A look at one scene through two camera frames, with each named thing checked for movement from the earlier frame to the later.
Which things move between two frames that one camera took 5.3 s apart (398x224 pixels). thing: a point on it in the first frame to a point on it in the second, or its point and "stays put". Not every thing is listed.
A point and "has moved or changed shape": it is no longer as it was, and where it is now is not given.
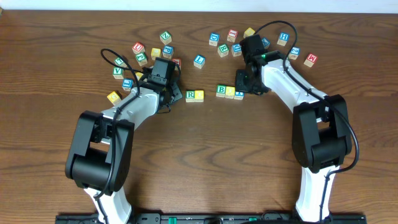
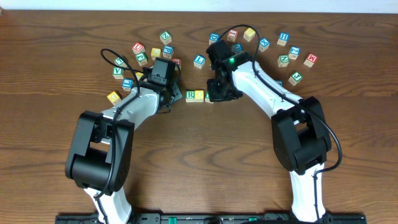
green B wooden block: x=221 y=91 has moved or changed shape
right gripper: x=239 y=85 to x=216 y=96
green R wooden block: x=189 y=96 stays put
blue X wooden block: x=265 y=42 stays put
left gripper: x=175 y=92 stays put
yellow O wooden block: x=199 y=96 stays put
